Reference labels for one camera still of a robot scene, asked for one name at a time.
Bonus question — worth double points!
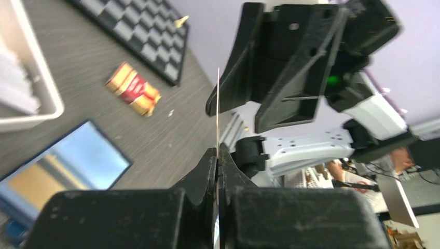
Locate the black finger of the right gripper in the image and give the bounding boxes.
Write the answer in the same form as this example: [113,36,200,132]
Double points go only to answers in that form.
[254,7,348,133]
[205,2,265,116]

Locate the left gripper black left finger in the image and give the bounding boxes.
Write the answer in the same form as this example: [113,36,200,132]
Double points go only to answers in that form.
[24,148,217,248]

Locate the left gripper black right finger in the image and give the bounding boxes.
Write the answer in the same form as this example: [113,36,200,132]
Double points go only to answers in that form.
[218,144,389,248]

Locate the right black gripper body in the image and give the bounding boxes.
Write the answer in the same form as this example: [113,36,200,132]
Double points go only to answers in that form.
[261,1,401,114]

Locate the gold credit card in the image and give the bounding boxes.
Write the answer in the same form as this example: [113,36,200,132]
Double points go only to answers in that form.
[7,155,89,210]
[214,67,221,248]

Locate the blue card holder wallet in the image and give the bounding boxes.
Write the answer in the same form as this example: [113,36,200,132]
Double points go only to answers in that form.
[1,119,133,248]

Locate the white plastic tray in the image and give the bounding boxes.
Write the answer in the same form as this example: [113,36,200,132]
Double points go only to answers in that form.
[0,0,65,133]

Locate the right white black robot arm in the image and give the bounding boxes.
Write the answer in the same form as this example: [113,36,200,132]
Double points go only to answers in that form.
[205,1,417,177]

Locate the red orange card pack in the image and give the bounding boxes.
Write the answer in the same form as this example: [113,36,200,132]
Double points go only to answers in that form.
[105,62,161,116]

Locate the grey cards in tray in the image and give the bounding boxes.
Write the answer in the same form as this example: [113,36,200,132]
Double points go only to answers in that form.
[1,39,41,115]

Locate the beige chess piece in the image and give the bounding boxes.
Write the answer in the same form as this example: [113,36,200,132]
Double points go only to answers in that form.
[173,15,189,29]

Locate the black white chessboard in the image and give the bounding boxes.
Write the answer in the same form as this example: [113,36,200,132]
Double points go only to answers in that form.
[70,0,189,86]

